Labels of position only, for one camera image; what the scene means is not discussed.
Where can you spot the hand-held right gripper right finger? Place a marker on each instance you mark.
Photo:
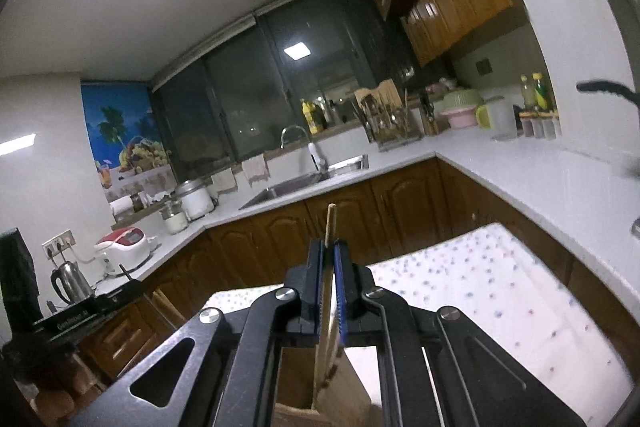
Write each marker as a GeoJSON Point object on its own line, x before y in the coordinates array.
{"type": "Point", "coordinates": [342, 294]}

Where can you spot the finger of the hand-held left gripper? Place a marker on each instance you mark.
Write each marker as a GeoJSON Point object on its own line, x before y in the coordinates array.
{"type": "Point", "coordinates": [75, 314]}

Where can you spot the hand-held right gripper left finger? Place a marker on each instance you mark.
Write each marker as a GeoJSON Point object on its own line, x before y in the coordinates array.
{"type": "Point", "coordinates": [320, 289]}

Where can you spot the wooden utensil holder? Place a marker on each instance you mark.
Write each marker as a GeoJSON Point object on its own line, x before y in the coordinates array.
{"type": "Point", "coordinates": [350, 392]}

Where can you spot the person's left hand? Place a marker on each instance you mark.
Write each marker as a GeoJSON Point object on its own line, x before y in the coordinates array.
{"type": "Point", "coordinates": [65, 402]}

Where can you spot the stainless steel electric kettle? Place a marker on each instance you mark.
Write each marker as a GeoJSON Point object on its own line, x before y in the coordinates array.
{"type": "Point", "coordinates": [72, 282]}

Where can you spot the red and white rice cooker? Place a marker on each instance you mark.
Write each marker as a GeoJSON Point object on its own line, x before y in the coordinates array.
{"type": "Point", "coordinates": [125, 252]}

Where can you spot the stainless steel sink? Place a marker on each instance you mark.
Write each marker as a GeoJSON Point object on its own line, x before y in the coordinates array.
{"type": "Point", "coordinates": [285, 189]}

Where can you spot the wooden lower cabinets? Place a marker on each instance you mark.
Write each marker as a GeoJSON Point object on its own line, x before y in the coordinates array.
{"type": "Point", "coordinates": [400, 202]}

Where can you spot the white paper roll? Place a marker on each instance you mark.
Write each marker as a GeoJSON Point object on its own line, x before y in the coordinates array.
{"type": "Point", "coordinates": [121, 209]}

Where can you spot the chrome kitchen faucet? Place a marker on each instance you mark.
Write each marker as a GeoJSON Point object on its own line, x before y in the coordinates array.
{"type": "Point", "coordinates": [316, 157]}

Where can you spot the dotted white tablecloth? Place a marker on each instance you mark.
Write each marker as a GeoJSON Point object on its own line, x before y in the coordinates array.
{"type": "Point", "coordinates": [475, 282]}

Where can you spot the glass jar with white contents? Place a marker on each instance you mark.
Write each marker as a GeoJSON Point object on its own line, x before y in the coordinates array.
{"type": "Point", "coordinates": [175, 222]}

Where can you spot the pink dish cloth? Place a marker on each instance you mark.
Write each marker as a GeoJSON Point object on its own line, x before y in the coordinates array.
{"type": "Point", "coordinates": [255, 169]}

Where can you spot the white dish cloth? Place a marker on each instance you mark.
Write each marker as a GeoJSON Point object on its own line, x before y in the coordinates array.
{"type": "Point", "coordinates": [223, 181]}

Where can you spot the white pot with metal lid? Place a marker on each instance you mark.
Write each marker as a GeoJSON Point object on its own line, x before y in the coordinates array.
{"type": "Point", "coordinates": [195, 204]}

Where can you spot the yellow oil bottle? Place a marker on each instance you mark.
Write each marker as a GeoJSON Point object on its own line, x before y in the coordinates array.
{"type": "Point", "coordinates": [312, 119]}

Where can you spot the metal utensil drying rack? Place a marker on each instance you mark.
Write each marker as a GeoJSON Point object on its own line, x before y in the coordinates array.
{"type": "Point", "coordinates": [387, 127]}

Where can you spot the dark sauce bottle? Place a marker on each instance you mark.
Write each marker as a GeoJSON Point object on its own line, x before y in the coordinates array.
{"type": "Point", "coordinates": [331, 114]}

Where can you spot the wooden knife block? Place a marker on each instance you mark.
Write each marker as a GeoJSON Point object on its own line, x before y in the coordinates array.
{"type": "Point", "coordinates": [430, 122]}

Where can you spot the wooden cutting board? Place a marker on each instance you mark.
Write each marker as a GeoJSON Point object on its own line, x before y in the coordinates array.
{"type": "Point", "coordinates": [380, 91]}

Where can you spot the dark kitchen window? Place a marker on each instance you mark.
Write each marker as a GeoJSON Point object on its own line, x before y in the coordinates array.
{"type": "Point", "coordinates": [240, 97]}

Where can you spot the pink basin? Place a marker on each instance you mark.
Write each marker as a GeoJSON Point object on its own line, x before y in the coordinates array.
{"type": "Point", "coordinates": [462, 119]}

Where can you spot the seasoning jar set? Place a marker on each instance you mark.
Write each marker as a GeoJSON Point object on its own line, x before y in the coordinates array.
{"type": "Point", "coordinates": [537, 126]}

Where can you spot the pale yellow liquid bottle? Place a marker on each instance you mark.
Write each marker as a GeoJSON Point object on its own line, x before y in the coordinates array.
{"type": "Point", "coordinates": [527, 94]}

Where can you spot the green and yellow bottle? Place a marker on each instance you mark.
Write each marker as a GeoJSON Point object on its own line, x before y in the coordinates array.
{"type": "Point", "coordinates": [541, 93]}

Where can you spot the wall power socket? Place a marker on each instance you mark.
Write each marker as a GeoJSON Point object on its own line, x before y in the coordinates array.
{"type": "Point", "coordinates": [59, 247]}

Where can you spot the palm and fruit wall poster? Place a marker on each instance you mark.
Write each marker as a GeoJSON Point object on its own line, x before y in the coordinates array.
{"type": "Point", "coordinates": [115, 127]}

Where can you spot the dark wall outlet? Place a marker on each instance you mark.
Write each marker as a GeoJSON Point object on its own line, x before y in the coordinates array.
{"type": "Point", "coordinates": [483, 68]}

